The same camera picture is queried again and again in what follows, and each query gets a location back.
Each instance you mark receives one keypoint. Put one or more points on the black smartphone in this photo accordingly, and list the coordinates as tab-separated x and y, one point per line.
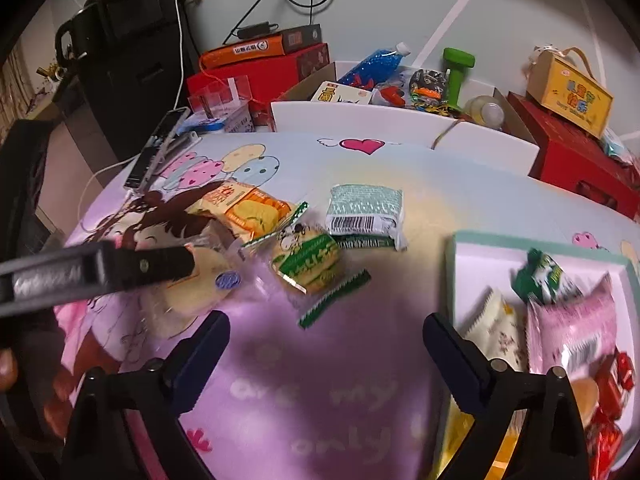
160	145

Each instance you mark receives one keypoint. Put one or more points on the white tray with teal rim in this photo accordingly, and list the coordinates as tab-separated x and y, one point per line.
480	270

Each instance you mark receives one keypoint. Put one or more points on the colourful patterned ball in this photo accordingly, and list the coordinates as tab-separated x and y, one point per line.
427	87

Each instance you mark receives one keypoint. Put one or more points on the yellow white small carton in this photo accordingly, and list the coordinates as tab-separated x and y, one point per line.
340	92

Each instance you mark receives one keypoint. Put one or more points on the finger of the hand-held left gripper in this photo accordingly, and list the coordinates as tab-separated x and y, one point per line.
150	265

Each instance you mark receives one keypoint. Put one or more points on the red flat gift box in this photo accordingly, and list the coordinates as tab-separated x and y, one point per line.
280	75

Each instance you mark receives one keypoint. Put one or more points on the pale green barcode packet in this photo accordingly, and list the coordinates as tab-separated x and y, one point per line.
365	205

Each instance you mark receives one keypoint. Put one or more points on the small red candy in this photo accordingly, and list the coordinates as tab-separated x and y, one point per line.
615	385

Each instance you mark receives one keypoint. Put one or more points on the green round cracker packet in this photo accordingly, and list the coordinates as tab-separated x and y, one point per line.
307	260

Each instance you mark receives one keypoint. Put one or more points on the large red box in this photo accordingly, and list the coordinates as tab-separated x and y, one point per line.
560	155

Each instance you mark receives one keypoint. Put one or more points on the blue plastic bottle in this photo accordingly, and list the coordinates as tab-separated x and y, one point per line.
375	62

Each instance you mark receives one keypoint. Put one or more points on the clear bread bun packet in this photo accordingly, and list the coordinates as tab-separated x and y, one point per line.
200	302

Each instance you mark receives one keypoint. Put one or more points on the green white snack packet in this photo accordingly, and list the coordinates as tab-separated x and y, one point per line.
545	275

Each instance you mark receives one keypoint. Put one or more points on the orange flat box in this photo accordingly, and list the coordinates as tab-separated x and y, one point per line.
250	50

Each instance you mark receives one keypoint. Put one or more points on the clear acrylic box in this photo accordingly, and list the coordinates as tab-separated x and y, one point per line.
220	92

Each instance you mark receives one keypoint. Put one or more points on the yellow clear snack packet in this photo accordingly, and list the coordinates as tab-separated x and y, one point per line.
455	445

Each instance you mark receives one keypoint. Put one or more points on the blue white small box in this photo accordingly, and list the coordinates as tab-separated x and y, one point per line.
225	120

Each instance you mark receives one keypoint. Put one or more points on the pink cartoon printed blanket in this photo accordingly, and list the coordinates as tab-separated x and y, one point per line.
325	390

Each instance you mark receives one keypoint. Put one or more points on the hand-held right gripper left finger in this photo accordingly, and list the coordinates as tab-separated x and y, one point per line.
200	360

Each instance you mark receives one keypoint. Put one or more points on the cream pastry packet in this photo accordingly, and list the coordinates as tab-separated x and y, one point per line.
500	330

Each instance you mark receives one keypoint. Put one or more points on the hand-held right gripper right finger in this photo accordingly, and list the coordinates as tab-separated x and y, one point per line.
450	355

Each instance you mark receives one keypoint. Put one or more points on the pink snack packet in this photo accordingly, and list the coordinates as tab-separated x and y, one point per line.
570	325

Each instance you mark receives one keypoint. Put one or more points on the cardboard box with white flaps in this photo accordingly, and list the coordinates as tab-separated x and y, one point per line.
350	117

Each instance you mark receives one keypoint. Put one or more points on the black kettle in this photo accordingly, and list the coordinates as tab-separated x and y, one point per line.
85	25

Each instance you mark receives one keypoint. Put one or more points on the person's left hand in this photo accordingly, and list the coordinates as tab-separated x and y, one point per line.
6	370

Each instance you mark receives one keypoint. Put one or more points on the black cabinet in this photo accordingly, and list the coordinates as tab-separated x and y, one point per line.
140	60

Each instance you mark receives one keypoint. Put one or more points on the flower arrangement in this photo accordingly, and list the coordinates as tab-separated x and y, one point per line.
50	70

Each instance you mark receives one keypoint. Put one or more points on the green dumbbell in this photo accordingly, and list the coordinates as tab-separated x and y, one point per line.
457	75

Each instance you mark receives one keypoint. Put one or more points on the orange biscuit packet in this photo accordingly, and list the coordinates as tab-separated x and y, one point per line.
250	212

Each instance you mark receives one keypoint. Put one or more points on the white round bulb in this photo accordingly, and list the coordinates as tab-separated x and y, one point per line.
485	110

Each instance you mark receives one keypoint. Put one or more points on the black power adapter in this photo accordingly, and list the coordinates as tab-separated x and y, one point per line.
257	30

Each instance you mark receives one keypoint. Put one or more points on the red toy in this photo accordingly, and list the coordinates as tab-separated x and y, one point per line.
392	96

